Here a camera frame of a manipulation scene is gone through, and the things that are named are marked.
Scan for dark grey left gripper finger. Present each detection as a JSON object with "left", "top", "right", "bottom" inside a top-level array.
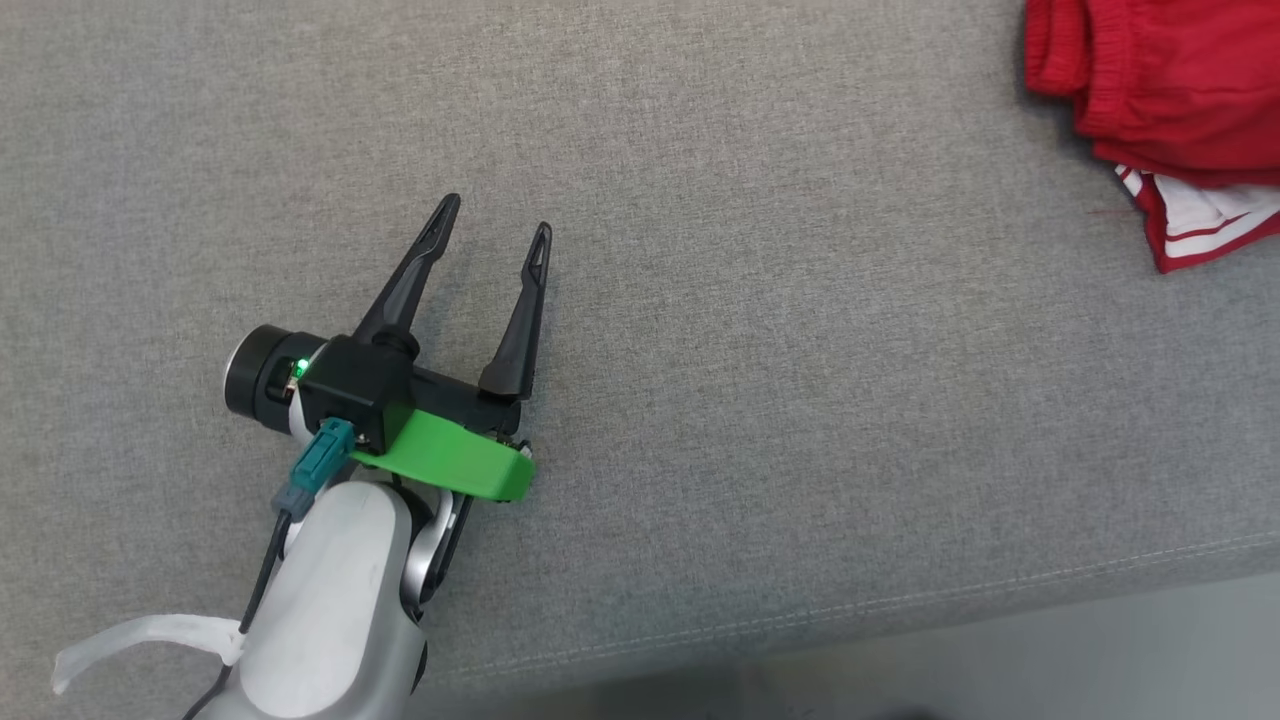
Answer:
[
  {"left": 352, "top": 193, "right": 463, "bottom": 347},
  {"left": 478, "top": 222, "right": 553, "bottom": 404}
]

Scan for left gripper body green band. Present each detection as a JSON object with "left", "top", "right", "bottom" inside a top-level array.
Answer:
[{"left": 224, "top": 322, "right": 537, "bottom": 504}]

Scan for red white jersey shirt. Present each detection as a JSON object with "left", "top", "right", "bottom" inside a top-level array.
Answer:
[{"left": 1113, "top": 163, "right": 1280, "bottom": 275}]

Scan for red white shorts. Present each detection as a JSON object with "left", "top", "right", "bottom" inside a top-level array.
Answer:
[{"left": 1024, "top": 0, "right": 1280, "bottom": 189}]

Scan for black cable teal connector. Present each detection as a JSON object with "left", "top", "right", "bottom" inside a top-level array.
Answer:
[{"left": 180, "top": 418, "right": 357, "bottom": 720}]

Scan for translucent white plastic strap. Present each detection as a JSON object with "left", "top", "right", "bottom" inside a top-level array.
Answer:
[{"left": 52, "top": 613, "right": 247, "bottom": 697}]

